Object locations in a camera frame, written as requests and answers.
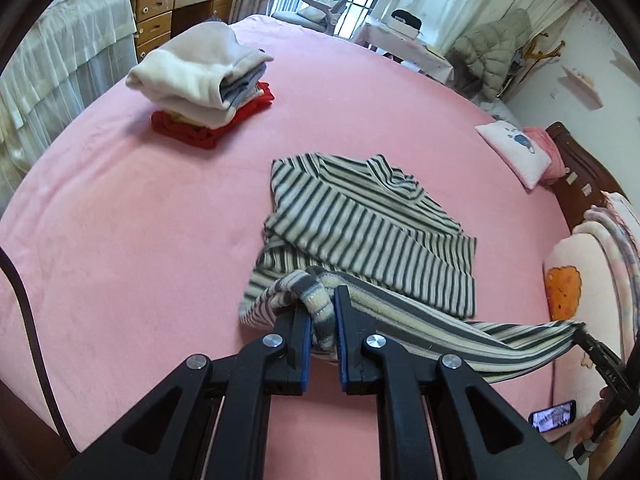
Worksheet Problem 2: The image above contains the white wall shelf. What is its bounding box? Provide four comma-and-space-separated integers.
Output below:
560, 65, 603, 108

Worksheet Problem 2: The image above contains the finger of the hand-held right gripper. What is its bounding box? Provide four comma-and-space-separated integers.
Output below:
575, 327, 632, 413

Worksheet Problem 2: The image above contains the wooden coat rack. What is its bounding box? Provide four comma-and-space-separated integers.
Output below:
520, 35, 566, 61

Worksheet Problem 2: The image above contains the grey office chair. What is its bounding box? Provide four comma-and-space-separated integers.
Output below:
297, 0, 377, 37

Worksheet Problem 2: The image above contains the red folded garment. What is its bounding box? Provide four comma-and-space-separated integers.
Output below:
151, 82, 276, 150

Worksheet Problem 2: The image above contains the white fleece folded garment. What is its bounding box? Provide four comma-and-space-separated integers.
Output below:
125, 21, 276, 130

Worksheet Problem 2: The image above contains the pink bed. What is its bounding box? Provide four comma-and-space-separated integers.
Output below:
0, 14, 573, 480

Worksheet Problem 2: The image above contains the black smartphone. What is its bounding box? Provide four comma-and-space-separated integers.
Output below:
529, 400, 577, 435

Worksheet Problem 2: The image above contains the white lace cloth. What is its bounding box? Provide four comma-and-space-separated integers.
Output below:
0, 0, 138, 201

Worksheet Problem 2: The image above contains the black white striped shirt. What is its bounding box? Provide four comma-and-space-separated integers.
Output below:
239, 151, 586, 385

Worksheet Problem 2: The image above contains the table with pink cloth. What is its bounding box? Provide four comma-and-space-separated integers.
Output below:
352, 15, 456, 83

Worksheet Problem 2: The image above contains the pink pillow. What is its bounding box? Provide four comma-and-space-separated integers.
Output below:
522, 126, 568, 183

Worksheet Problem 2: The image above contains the black cable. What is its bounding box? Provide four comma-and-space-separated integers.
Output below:
0, 247, 76, 453

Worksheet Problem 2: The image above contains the brown wooden headboard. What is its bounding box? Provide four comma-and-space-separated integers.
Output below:
545, 121, 628, 233

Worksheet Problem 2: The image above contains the white box on table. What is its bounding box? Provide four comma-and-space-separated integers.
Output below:
389, 9, 423, 40

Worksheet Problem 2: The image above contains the beige puffer jacket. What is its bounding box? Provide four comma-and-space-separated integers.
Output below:
447, 8, 533, 101

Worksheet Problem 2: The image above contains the white printed pillow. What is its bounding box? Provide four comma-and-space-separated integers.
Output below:
475, 121, 553, 191

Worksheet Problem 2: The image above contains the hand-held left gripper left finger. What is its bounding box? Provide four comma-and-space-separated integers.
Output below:
60, 305, 313, 480

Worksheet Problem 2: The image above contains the pastel plaid blanket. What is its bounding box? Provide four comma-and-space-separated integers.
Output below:
582, 192, 640, 311

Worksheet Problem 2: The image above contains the wooden desk with drawers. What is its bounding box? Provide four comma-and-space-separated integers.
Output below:
129, 0, 239, 63

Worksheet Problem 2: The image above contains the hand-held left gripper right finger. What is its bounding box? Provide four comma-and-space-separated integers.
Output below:
334, 285, 583, 480

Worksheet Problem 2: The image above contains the cream plush cushion orange print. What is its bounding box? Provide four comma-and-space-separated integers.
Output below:
542, 232, 640, 480

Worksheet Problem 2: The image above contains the grey folded garment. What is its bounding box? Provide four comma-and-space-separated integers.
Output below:
220, 62, 266, 108

